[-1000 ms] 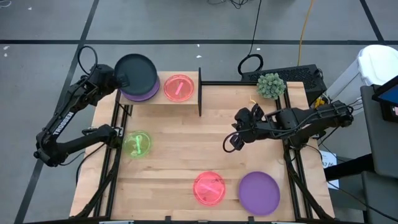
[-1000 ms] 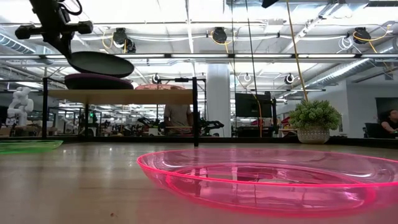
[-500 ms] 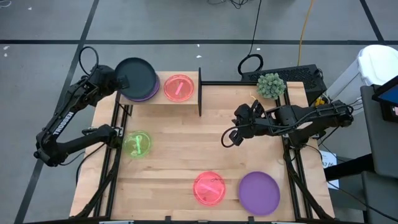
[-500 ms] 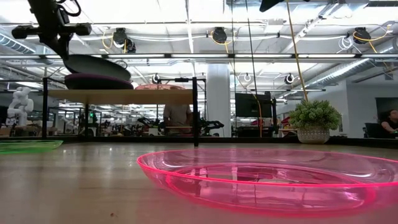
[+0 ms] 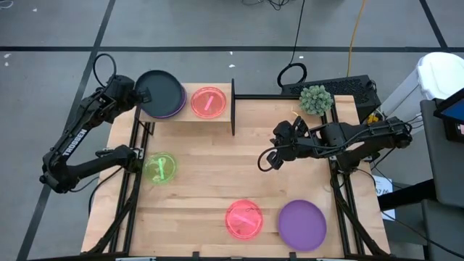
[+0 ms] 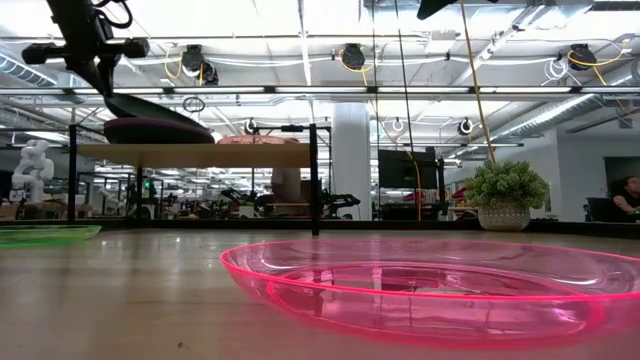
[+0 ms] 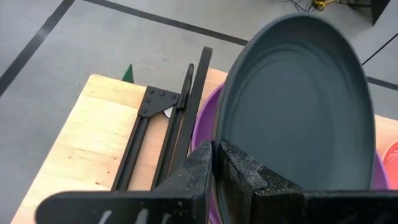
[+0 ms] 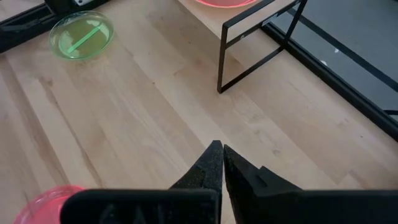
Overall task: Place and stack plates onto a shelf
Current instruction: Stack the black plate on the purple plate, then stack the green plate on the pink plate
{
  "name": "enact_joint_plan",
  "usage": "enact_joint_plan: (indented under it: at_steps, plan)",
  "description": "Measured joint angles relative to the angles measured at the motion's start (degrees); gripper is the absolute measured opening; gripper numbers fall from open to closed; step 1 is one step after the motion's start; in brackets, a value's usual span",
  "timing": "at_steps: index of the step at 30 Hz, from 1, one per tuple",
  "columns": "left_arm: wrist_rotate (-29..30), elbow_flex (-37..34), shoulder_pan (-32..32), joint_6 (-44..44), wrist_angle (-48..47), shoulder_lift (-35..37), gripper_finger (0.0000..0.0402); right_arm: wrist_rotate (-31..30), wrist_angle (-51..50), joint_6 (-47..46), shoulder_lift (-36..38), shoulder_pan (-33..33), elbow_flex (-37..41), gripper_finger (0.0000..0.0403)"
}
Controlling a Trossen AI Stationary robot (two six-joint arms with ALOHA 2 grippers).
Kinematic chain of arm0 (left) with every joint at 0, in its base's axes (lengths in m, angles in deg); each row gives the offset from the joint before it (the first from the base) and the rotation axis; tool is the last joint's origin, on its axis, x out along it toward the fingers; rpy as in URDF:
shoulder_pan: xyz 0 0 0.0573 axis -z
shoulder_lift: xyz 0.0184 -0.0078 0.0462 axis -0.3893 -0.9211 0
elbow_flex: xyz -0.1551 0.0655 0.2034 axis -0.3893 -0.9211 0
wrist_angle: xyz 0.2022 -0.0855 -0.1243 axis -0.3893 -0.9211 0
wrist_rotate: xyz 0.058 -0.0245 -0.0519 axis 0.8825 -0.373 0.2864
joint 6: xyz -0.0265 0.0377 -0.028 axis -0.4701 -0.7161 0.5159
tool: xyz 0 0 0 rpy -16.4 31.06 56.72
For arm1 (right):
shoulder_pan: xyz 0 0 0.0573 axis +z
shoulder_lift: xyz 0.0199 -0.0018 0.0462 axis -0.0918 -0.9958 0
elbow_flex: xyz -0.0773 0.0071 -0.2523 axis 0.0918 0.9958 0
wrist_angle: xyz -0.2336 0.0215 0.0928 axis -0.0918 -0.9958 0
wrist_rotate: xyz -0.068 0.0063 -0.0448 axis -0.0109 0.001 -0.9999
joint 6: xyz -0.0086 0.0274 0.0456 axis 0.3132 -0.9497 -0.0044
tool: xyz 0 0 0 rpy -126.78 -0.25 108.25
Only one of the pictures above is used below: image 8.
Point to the pink transparent plastic plate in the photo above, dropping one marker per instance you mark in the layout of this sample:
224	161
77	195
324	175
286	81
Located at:
40	208
227	2

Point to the wooden shelf black metal legs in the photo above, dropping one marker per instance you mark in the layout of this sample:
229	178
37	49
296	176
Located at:
217	17

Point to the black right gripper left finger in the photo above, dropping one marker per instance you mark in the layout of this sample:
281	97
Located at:
174	205

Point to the green transparent plastic plate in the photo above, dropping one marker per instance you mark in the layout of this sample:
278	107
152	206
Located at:
81	35

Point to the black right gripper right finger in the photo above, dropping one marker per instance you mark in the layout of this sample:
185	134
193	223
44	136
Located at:
280	205

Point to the black metal frame rails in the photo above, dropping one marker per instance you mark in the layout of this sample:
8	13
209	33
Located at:
15	34

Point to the black metal frame crossbar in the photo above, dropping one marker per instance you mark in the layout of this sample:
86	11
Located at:
342	88

